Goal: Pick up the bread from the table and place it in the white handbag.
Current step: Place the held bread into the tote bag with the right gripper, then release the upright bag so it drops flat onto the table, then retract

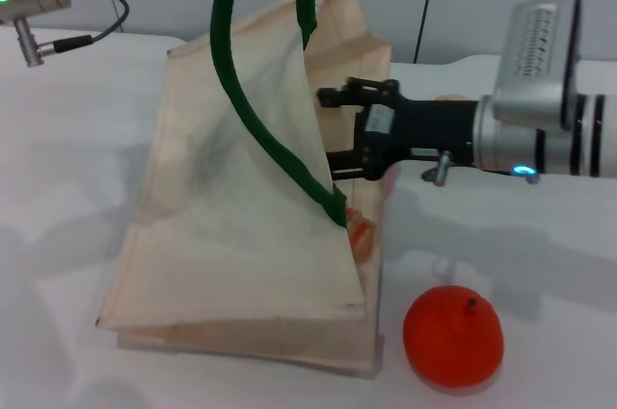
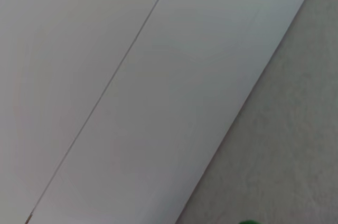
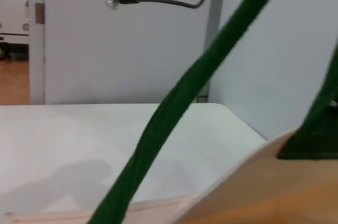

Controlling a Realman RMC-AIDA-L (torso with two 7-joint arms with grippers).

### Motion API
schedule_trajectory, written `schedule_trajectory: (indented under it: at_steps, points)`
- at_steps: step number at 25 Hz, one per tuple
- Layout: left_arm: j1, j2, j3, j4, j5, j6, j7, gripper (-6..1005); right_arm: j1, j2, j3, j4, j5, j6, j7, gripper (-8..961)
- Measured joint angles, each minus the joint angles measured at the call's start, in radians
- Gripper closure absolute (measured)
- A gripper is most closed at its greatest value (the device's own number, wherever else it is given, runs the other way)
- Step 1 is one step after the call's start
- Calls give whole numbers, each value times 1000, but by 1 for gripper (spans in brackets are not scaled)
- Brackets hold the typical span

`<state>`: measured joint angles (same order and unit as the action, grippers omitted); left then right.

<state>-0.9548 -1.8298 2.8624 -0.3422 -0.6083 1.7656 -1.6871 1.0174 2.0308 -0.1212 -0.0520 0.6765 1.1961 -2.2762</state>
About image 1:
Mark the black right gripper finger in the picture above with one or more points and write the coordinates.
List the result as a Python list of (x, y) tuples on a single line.
[(361, 93), (349, 163)]

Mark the round beige bun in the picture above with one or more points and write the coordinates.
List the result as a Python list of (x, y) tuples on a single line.
[(450, 97)]

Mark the orange toy fruit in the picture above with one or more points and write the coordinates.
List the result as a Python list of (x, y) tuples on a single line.
[(450, 341)]

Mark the small pink object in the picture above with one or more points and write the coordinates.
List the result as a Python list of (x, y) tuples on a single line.
[(391, 182)]

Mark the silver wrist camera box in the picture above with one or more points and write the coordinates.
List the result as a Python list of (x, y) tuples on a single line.
[(535, 62)]

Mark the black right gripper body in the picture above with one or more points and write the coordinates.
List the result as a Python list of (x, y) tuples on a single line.
[(424, 131)]

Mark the orange striped long bread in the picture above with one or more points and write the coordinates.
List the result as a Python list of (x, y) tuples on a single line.
[(360, 233)]

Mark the thin dark wall strip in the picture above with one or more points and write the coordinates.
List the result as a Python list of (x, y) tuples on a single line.
[(424, 8)]

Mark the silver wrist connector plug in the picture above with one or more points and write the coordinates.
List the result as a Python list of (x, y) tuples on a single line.
[(441, 170)]

